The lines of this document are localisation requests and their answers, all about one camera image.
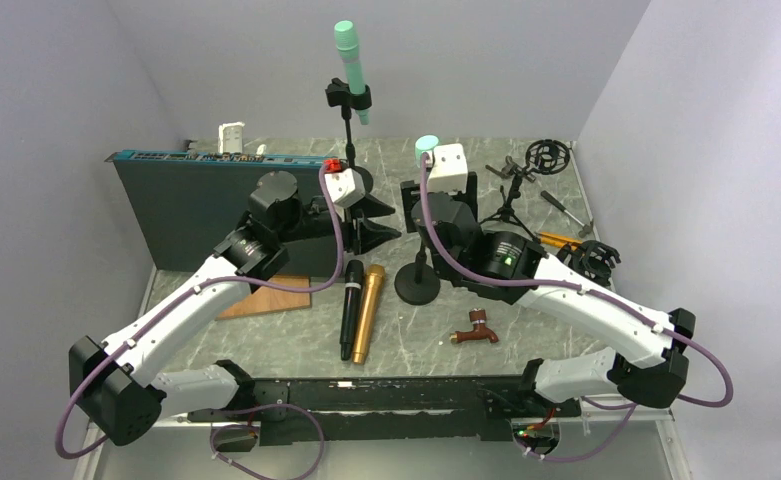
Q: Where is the black tripod shock-mount stand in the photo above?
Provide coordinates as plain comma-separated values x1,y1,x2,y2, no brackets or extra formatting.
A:
479,139,572,241

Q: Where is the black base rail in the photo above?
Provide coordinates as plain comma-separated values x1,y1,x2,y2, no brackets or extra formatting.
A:
188,375,577,446

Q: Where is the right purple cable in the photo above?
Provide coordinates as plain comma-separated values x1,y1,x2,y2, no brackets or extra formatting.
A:
419,153,734,409

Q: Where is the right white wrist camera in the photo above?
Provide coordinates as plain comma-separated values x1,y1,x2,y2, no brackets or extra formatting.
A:
426,143,469,195

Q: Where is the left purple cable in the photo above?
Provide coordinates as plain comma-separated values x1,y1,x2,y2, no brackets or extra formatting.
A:
54,164,346,461

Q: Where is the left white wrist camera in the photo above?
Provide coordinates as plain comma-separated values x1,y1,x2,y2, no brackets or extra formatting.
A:
323,158,366,209

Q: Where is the white plastic bracket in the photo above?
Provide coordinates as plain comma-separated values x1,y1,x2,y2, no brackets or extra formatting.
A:
217,122,245,154

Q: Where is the wooden board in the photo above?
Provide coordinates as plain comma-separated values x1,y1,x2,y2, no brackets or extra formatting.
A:
217,287,311,320

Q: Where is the round-base mic stand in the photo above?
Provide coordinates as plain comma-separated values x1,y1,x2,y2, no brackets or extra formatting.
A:
394,242,441,306
325,78,374,193

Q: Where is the orange utility knife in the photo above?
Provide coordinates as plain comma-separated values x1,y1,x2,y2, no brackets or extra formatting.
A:
537,232,583,251

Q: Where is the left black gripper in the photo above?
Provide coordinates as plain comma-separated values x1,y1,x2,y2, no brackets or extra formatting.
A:
278,191,402,255

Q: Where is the right shock-mount round stand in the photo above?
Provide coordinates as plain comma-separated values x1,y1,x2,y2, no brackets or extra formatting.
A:
556,240,621,288

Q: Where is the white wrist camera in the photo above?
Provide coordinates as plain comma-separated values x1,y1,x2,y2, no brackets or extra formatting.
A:
323,158,366,209
426,143,469,195

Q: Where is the brown faucet tap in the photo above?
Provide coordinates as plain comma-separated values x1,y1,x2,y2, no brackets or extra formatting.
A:
449,308,499,344

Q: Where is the mint green microphone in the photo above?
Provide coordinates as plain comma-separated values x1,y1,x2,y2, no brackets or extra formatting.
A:
334,20,372,125
415,134,439,168

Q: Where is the gold microphone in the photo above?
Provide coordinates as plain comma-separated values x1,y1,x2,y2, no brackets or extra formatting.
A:
352,264,386,365

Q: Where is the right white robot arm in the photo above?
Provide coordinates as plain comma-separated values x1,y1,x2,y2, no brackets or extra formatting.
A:
406,182,695,415

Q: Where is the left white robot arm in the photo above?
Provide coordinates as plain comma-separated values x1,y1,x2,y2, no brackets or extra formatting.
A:
55,164,393,459

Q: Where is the black handled hammer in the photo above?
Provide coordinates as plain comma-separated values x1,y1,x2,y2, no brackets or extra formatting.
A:
540,190,594,238

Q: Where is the blue network switch box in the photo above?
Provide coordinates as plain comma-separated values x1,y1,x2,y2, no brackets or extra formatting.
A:
107,150,324,272

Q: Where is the grey metal clamp tool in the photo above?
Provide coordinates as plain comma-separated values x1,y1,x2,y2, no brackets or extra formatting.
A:
485,164,513,180

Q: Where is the purple cable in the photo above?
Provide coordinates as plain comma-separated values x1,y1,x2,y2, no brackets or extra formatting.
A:
419,153,734,409
54,164,346,461

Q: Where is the black microphone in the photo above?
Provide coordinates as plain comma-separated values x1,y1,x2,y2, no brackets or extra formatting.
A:
339,259,365,361

